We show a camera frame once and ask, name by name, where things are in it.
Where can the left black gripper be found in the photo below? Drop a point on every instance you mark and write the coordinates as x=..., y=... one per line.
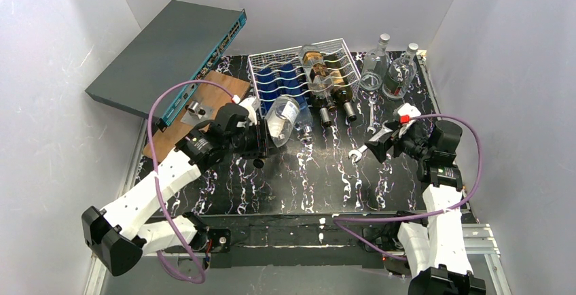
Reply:
x=261, y=139

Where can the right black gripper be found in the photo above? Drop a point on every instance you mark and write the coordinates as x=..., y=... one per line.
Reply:
x=383, y=141

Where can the clear bottle blue label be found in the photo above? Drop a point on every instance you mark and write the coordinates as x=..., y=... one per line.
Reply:
x=281, y=118

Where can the clear bottle green label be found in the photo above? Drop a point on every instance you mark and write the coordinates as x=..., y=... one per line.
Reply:
x=375, y=65

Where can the amber labelled bottle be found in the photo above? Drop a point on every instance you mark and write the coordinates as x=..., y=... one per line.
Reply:
x=317, y=73

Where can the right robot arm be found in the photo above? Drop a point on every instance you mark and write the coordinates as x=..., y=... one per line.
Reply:
x=434, y=245

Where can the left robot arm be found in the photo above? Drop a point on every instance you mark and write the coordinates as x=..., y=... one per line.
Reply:
x=138, y=222

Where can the blue bottle left bottom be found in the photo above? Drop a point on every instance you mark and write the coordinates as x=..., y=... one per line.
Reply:
x=267, y=86

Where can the dark wine bottle right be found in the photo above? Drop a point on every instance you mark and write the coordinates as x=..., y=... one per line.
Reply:
x=343, y=94

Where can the dark wine bottle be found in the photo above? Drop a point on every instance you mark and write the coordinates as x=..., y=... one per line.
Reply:
x=343, y=94
x=325, y=105

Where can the blue bottle right bottom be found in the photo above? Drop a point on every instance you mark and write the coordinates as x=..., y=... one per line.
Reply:
x=292, y=86

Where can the dark wine bottle left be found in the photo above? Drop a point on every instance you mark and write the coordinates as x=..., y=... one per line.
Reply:
x=325, y=105

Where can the large silver wrench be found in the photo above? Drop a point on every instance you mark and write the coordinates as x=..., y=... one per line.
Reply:
x=355, y=155

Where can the small silver wrench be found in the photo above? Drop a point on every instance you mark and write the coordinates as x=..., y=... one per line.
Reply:
x=371, y=127

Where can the wooden board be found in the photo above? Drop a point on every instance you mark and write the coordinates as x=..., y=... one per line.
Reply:
x=210, y=98

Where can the metal plate with cylinder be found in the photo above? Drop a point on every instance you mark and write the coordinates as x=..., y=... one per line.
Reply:
x=196, y=113

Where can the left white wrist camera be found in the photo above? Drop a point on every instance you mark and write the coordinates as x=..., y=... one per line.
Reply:
x=251, y=104

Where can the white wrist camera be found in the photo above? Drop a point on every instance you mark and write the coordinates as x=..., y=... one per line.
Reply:
x=251, y=104
x=405, y=112

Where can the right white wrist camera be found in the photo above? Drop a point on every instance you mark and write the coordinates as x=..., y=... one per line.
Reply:
x=405, y=112

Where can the white wire wine rack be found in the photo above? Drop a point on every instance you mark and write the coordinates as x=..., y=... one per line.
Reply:
x=337, y=57

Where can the grey network switch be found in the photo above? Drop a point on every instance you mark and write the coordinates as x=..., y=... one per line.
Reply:
x=183, y=42

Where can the aluminium frame rail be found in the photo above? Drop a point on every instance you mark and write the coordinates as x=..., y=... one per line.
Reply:
x=308, y=196

